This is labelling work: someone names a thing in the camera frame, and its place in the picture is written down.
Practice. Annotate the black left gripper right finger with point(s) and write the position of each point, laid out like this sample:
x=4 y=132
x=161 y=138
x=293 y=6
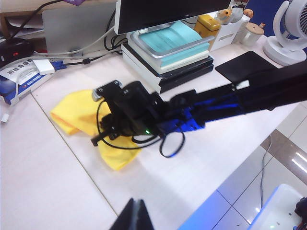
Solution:
x=143 y=218

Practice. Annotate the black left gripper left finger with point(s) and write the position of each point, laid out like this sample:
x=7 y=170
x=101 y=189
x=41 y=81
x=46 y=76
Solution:
x=126 y=218

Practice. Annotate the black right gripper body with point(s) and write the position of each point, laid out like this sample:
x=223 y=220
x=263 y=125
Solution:
x=134 y=110

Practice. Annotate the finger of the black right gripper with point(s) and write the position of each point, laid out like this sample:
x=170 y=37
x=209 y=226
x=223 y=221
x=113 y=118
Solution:
x=102 y=139
x=109 y=122

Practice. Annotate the yellow rag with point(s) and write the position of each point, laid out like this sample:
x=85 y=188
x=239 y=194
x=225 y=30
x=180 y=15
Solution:
x=76 y=107

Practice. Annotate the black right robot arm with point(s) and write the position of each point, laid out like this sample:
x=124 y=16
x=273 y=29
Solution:
x=263 y=88

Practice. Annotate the black spine white cover book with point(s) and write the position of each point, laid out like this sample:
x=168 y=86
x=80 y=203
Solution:
x=189 y=72
x=144 y=79

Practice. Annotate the blue VGA connector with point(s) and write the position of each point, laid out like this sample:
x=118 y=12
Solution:
x=58 y=65

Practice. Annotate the teal book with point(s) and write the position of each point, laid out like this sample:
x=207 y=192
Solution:
x=172 y=36

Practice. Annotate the white video adapter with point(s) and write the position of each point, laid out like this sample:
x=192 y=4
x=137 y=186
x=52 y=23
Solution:
x=43 y=66

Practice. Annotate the blue white cardboard box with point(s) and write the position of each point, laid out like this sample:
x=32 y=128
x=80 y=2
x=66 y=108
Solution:
x=14 y=88

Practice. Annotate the grey partition panel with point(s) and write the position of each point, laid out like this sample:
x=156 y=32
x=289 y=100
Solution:
x=72 y=28

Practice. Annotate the white framed AOC monitor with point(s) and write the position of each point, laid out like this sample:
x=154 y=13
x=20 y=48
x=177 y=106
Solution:
x=168 y=12

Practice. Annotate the yellow tin container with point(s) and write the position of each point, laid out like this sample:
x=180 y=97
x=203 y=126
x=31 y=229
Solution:
x=206 y=25

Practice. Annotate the black mouse pad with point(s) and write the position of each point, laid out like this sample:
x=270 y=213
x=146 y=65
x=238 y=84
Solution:
x=244 y=64

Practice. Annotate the white storage box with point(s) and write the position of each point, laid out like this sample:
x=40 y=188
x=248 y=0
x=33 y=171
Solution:
x=227 y=36

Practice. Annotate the purple name sign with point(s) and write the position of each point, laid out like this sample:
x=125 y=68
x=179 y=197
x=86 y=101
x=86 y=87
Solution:
x=76 y=2

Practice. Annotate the white plastic bin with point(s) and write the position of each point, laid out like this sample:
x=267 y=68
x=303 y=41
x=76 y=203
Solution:
x=275 y=208

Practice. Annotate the orange white toy figurine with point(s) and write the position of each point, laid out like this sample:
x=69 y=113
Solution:
x=227 y=15

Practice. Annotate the white mug wooden lid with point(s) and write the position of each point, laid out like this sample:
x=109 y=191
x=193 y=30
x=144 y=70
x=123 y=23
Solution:
x=250 y=36

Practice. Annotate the small orange head figurine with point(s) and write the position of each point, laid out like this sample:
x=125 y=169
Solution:
x=248 y=12

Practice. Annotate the white desk fan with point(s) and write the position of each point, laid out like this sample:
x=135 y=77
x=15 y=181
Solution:
x=283 y=50

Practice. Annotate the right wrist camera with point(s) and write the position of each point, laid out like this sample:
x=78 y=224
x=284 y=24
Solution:
x=105 y=89

